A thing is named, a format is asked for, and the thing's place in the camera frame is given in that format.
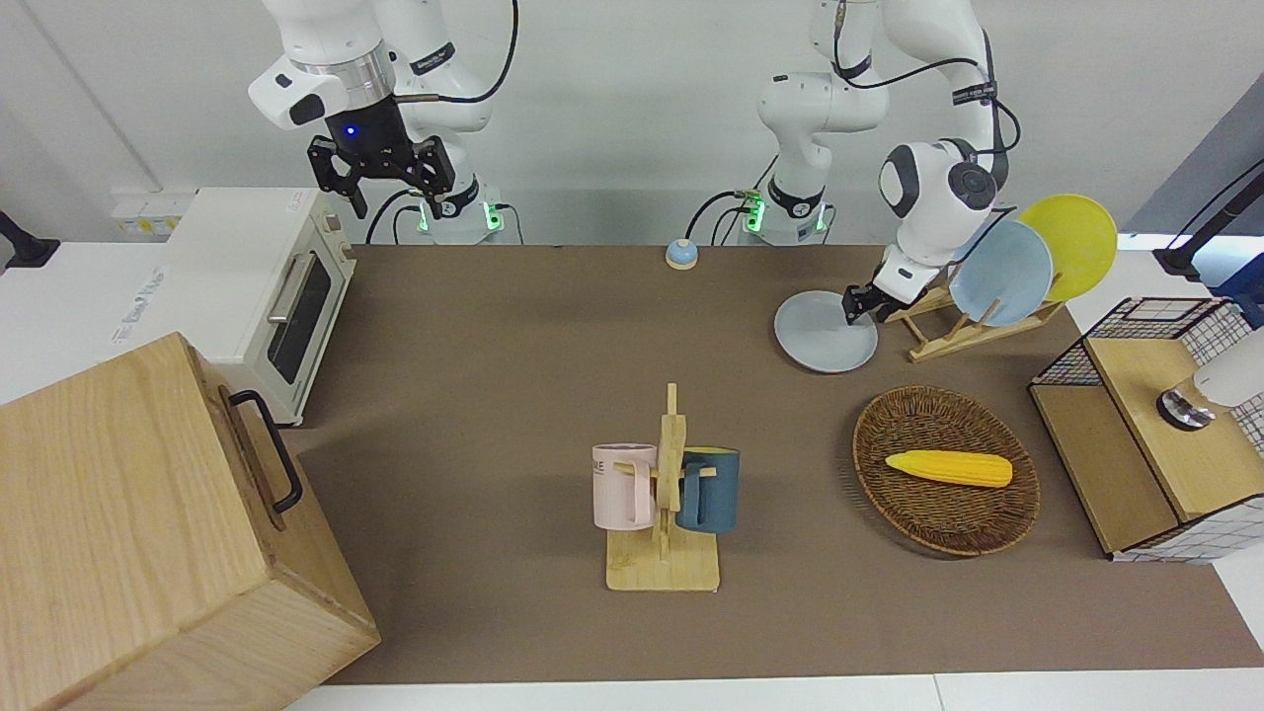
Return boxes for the gray round plate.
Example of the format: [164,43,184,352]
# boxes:
[774,290,879,374]

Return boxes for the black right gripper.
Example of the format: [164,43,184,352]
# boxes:
[307,93,458,222]

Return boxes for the wooden cabinet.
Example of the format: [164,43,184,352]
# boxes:
[0,333,382,711]

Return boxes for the dark teal mug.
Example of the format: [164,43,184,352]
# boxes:
[675,447,741,535]

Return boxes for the black camera stand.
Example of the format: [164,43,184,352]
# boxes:
[0,210,60,270]
[1153,163,1264,282]

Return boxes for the yellow corn cob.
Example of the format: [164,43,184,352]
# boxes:
[885,450,1014,489]

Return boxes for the yellow plate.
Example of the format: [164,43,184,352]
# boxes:
[1019,194,1119,302]

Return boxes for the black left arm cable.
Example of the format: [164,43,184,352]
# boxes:
[832,0,1020,213]

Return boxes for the black base cable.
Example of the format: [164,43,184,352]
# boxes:
[686,191,756,246]
[365,188,426,246]

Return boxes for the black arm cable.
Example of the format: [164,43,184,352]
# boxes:
[393,0,520,106]
[832,0,1020,213]

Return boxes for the wooden mug tree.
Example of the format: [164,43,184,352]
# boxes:
[605,383,721,593]

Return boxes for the black cabinet handle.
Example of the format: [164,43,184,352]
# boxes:
[229,390,304,514]

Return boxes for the wire and wood shelf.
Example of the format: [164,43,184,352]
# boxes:
[1027,296,1264,564]

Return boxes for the brown wicker basket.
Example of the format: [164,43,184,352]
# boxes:
[853,385,1041,557]

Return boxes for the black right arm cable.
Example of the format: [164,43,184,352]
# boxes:
[393,0,520,106]

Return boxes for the pink mug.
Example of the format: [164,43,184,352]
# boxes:
[592,443,659,529]

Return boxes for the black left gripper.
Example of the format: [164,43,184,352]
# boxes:
[842,279,898,328]

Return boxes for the light blue plate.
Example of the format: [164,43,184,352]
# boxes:
[948,219,1054,328]

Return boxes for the white and silver object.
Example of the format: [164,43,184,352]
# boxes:
[1157,326,1264,433]

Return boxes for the wooden plate rack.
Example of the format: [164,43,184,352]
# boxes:
[882,281,1066,363]

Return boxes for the white toaster oven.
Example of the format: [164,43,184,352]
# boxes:
[112,188,357,428]

